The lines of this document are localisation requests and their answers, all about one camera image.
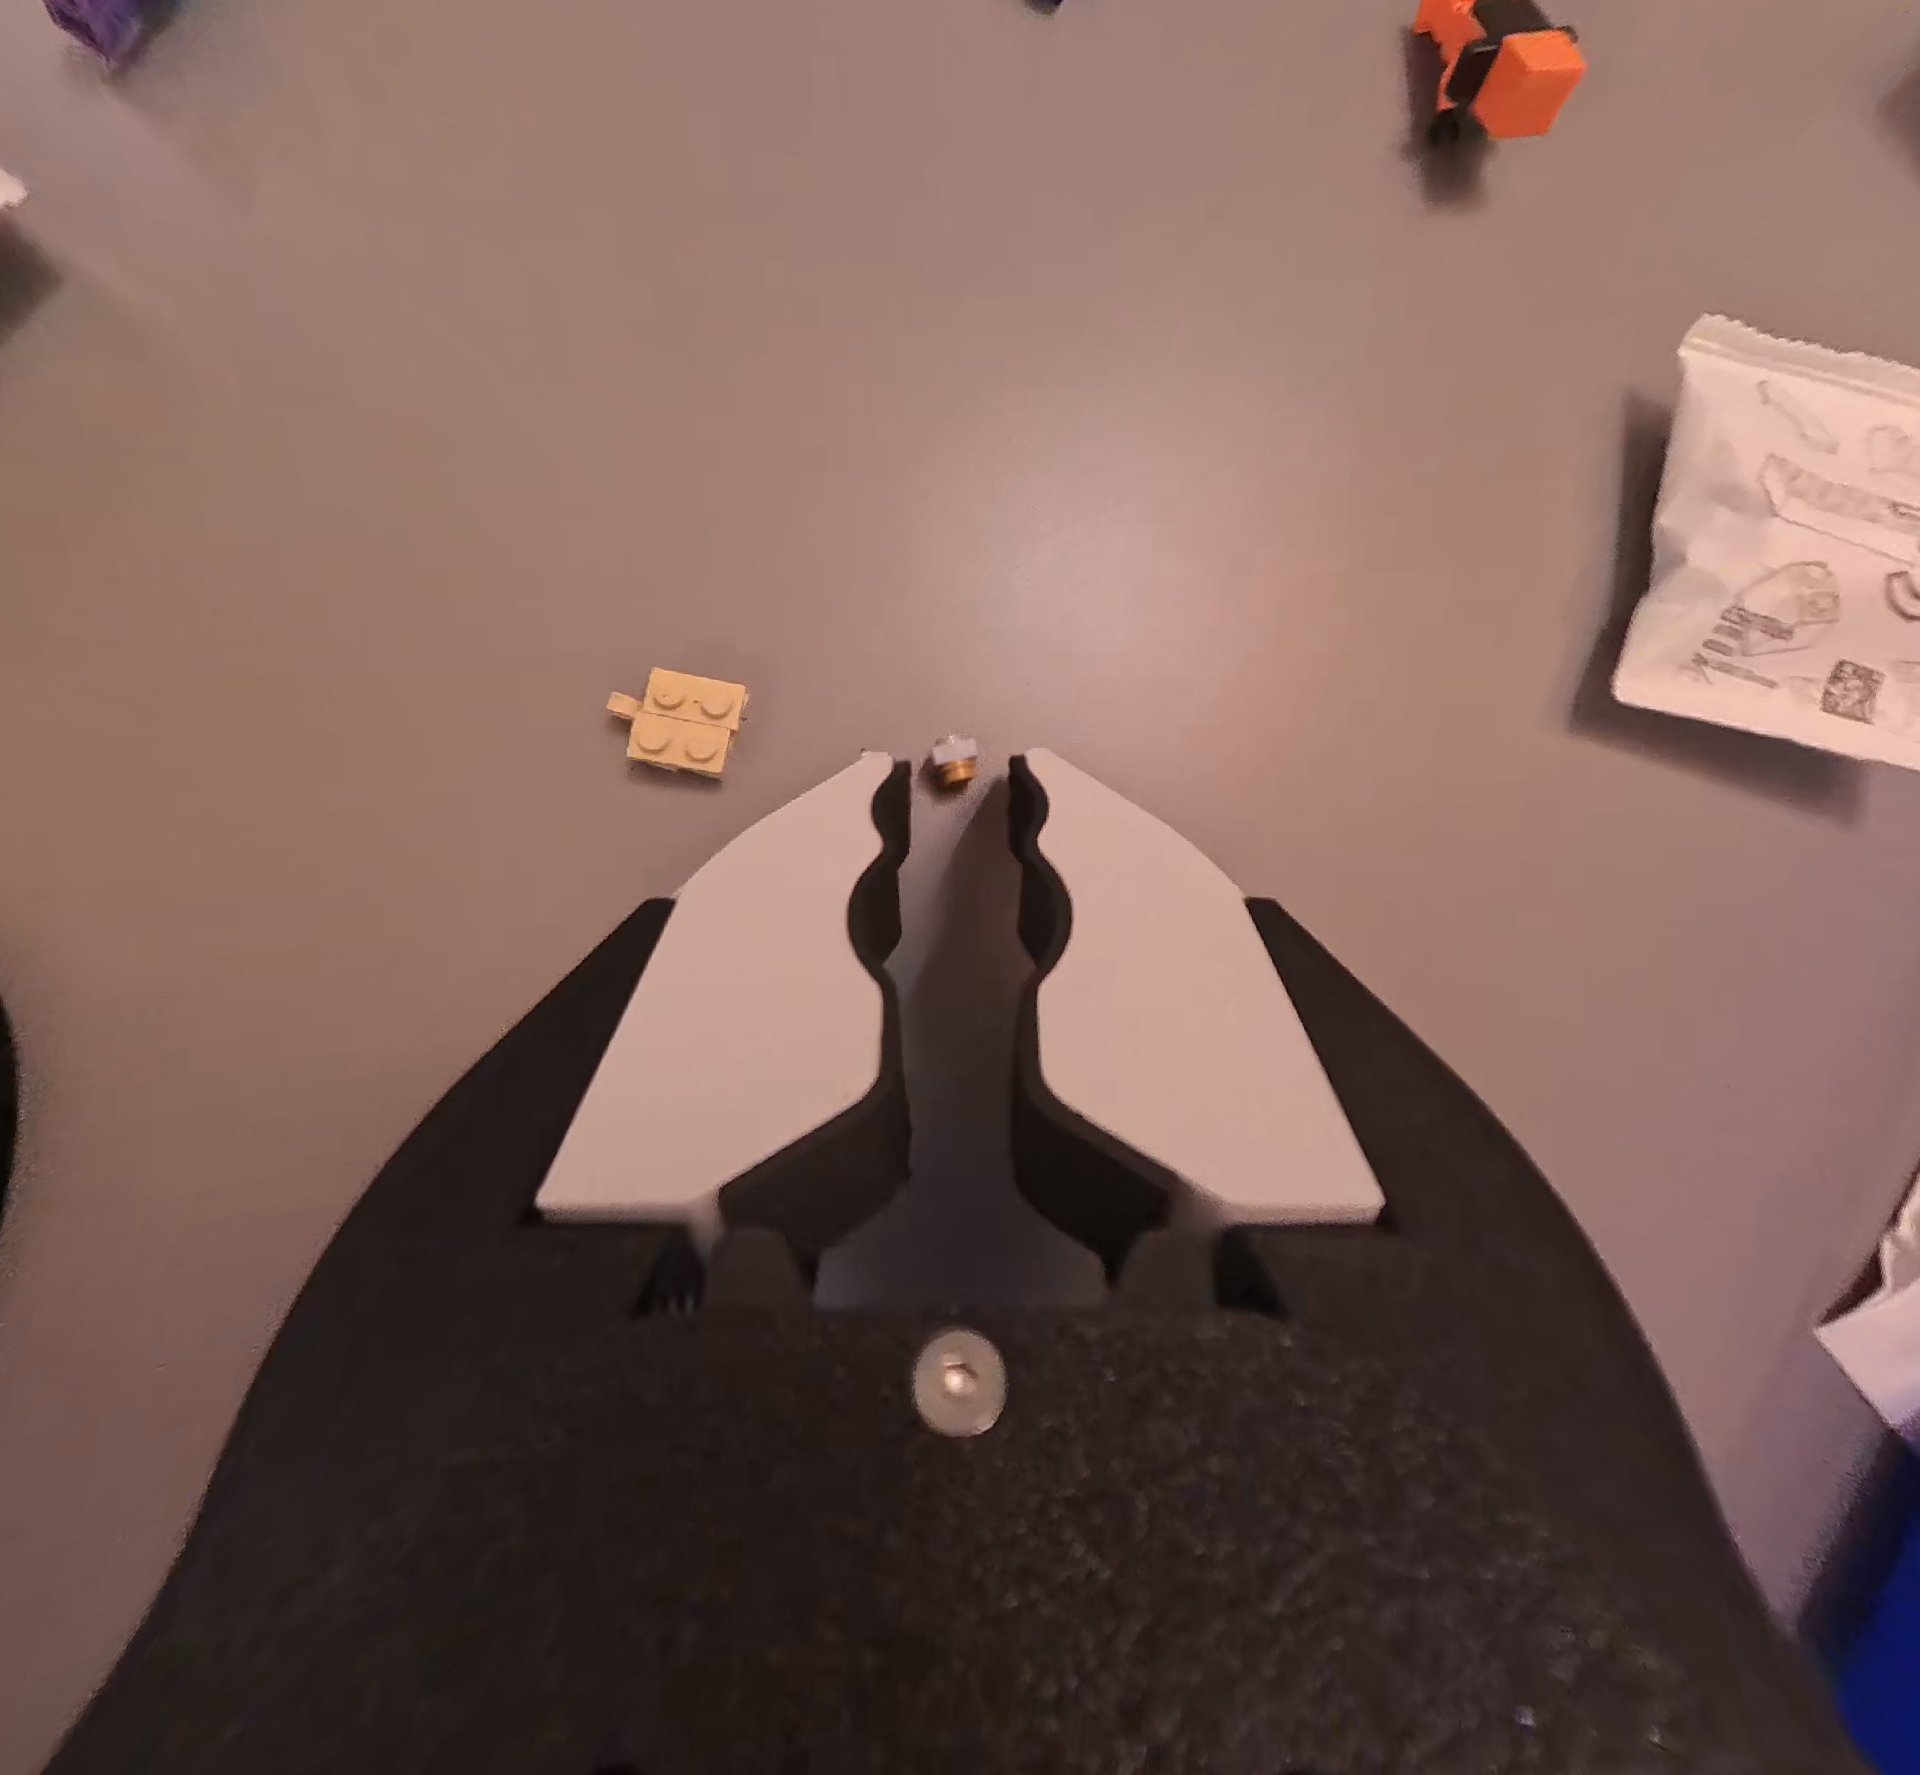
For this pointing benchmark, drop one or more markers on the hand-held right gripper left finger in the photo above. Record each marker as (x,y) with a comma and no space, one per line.
(719,1042)

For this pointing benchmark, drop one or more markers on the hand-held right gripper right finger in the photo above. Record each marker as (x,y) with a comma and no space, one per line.
(1199,1042)

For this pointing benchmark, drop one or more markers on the tan hinge brick plate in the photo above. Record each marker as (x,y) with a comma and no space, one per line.
(686,721)

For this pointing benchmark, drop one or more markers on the small grey gold stud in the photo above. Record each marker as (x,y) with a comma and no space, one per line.
(954,760)

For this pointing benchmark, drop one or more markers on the grey desk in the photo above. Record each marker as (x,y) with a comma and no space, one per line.
(1050,381)

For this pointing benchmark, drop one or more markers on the black quilted cushion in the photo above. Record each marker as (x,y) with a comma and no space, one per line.
(6,1099)

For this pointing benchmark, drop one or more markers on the crumpled white paper bag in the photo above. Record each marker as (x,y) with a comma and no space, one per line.
(1884,1328)

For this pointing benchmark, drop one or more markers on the small printed white paper bag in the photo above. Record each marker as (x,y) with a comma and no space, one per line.
(1785,547)

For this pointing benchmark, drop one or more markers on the blue container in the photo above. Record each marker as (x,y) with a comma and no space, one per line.
(1875,1610)

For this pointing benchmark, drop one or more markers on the orange and black toy figure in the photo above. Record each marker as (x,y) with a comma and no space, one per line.
(1499,60)

